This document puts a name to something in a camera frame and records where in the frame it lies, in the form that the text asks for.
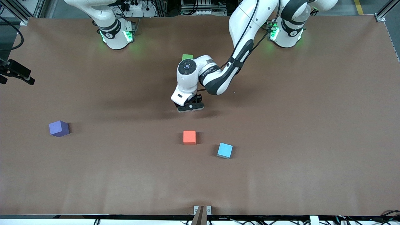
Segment orange foam cube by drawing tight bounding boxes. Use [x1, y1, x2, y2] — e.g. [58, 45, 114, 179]
[183, 130, 197, 145]

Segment light blue foam cube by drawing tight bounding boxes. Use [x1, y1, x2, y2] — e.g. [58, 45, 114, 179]
[217, 142, 233, 159]

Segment purple foam cube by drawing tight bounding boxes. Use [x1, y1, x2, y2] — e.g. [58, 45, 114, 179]
[49, 120, 70, 138]

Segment white power strip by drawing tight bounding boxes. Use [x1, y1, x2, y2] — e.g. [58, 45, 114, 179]
[181, 9, 217, 16]
[120, 2, 144, 12]

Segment brown pole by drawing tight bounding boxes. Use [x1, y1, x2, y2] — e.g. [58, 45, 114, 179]
[191, 205, 208, 225]

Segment brown table cover sheet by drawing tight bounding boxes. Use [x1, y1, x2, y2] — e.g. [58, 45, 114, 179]
[0, 15, 400, 217]

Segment aluminium frame profile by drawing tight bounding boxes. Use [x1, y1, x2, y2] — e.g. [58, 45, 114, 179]
[0, 0, 43, 25]
[376, 0, 400, 22]

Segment silver metal bracket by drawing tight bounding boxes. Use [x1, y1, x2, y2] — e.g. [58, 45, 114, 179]
[193, 205, 212, 216]

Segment tangled black cables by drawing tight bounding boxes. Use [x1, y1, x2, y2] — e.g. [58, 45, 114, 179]
[336, 210, 400, 225]

